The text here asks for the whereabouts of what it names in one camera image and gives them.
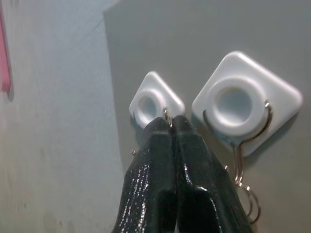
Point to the pink object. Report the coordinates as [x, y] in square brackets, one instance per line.
[3, 60]

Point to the white adhesive wall hook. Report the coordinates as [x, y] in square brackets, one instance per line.
[155, 82]
[243, 65]

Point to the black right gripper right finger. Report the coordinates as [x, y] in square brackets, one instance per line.
[201, 194]

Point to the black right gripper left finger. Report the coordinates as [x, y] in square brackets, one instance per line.
[148, 182]

